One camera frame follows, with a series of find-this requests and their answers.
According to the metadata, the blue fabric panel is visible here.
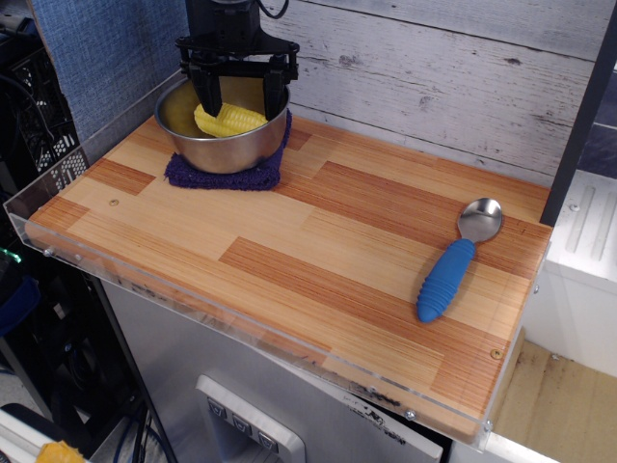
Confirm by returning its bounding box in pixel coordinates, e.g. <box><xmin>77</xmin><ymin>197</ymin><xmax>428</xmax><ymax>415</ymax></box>
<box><xmin>29</xmin><ymin>0</ymin><xmax>188</xmax><ymax>141</ymax></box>

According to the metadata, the purple knitted cloth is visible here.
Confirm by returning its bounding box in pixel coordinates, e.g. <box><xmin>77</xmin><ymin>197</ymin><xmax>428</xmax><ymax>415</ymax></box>
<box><xmin>164</xmin><ymin>110</ymin><xmax>293</xmax><ymax>191</ymax></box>

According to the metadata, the yellow toy corn cob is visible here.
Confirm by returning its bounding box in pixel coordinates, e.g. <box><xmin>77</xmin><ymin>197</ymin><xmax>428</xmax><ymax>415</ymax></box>
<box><xmin>194</xmin><ymin>102</ymin><xmax>268</xmax><ymax>138</ymax></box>

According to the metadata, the blue handled metal spoon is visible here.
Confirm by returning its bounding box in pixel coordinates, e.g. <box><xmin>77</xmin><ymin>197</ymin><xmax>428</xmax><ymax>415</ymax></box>
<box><xmin>416</xmin><ymin>198</ymin><xmax>503</xmax><ymax>323</ymax></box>

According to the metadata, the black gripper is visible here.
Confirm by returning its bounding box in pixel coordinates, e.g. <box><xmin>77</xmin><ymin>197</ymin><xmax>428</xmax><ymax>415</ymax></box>
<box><xmin>175</xmin><ymin>1</ymin><xmax>300</xmax><ymax>119</ymax></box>

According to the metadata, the clear acrylic table guard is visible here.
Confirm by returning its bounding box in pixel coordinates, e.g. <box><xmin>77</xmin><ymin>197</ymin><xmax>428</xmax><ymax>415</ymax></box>
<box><xmin>8</xmin><ymin>91</ymin><xmax>550</xmax><ymax>461</ymax></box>

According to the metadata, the stainless steel dispenser cabinet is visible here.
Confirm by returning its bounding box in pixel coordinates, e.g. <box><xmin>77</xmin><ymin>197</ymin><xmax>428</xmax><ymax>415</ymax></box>
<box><xmin>102</xmin><ymin>283</ymin><xmax>451</xmax><ymax>462</ymax></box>

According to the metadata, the stainless steel bowl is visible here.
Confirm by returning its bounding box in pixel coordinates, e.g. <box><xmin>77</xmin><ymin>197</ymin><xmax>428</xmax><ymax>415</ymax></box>
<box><xmin>154</xmin><ymin>79</ymin><xmax>289</xmax><ymax>174</ymax></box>

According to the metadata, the white plastic block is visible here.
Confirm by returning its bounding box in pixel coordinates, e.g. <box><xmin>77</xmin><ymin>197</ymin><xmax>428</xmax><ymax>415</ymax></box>
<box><xmin>523</xmin><ymin>171</ymin><xmax>616</xmax><ymax>376</ymax></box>

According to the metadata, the black vertical post right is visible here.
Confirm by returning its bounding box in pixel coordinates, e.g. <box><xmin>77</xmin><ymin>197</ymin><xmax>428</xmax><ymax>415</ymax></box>
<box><xmin>540</xmin><ymin>5</ymin><xmax>616</xmax><ymax>227</ymax></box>

